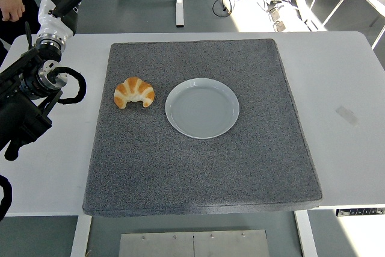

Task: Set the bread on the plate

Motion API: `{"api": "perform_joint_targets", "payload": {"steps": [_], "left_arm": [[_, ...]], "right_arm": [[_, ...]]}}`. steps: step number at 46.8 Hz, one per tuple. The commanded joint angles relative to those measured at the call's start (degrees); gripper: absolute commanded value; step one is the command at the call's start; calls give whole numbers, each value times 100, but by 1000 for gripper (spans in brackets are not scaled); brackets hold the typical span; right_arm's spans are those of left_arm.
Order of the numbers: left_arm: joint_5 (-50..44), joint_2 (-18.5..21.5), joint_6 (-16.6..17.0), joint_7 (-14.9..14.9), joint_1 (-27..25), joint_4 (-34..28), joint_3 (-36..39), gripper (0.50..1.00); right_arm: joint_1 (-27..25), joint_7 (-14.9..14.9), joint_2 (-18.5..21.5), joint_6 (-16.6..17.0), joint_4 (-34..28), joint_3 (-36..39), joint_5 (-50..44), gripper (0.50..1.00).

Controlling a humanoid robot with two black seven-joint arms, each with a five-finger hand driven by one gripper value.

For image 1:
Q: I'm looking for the pale grey round plate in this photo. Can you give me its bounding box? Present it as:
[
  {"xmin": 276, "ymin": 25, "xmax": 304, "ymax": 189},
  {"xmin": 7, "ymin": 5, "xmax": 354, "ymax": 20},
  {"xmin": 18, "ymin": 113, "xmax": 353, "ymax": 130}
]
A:
[{"xmin": 164, "ymin": 78, "xmax": 241, "ymax": 140}]

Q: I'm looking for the grey speckled mat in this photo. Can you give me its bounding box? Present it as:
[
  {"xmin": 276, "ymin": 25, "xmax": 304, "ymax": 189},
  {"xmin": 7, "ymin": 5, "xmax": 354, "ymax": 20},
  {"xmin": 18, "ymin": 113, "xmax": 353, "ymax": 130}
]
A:
[{"xmin": 82, "ymin": 38, "xmax": 323, "ymax": 218}]

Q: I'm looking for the white table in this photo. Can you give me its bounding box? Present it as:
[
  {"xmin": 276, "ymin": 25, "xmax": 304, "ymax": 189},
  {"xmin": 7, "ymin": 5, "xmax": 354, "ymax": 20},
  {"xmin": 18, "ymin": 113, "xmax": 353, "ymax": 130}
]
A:
[{"xmin": 0, "ymin": 30, "xmax": 385, "ymax": 257}]

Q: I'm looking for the grey metal plate with screws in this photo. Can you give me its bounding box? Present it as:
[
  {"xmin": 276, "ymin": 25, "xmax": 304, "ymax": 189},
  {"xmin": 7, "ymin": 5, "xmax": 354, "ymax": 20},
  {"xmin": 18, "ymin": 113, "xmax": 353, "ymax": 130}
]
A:
[{"xmin": 118, "ymin": 229, "xmax": 270, "ymax": 257}]

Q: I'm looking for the golden croissant bread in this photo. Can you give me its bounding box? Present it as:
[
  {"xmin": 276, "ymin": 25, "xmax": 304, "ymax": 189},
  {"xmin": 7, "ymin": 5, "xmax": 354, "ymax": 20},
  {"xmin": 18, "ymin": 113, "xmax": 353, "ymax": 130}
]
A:
[{"xmin": 114, "ymin": 76, "xmax": 156, "ymax": 110}]

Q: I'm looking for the clear tape piece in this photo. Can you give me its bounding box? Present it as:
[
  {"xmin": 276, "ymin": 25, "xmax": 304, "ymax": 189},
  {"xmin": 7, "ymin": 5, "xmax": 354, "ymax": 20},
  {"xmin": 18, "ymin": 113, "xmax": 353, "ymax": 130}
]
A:
[{"xmin": 336, "ymin": 105, "xmax": 360, "ymax": 127}]

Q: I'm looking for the person's hand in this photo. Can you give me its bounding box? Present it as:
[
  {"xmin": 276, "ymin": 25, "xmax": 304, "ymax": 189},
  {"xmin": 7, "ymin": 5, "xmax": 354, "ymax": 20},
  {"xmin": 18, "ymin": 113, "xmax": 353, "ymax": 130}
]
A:
[{"xmin": 0, "ymin": 0, "xmax": 25, "ymax": 22}]

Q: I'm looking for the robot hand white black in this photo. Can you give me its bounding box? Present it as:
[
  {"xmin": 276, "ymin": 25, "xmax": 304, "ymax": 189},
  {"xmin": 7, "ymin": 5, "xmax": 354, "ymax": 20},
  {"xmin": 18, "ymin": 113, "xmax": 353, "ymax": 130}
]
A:
[{"xmin": 36, "ymin": 0, "xmax": 96, "ymax": 41}]

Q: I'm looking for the table height control panel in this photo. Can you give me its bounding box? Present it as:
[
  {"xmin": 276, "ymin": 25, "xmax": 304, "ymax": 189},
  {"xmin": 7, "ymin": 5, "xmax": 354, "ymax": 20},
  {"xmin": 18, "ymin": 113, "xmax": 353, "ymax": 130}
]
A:
[{"xmin": 336, "ymin": 207, "xmax": 385, "ymax": 217}]

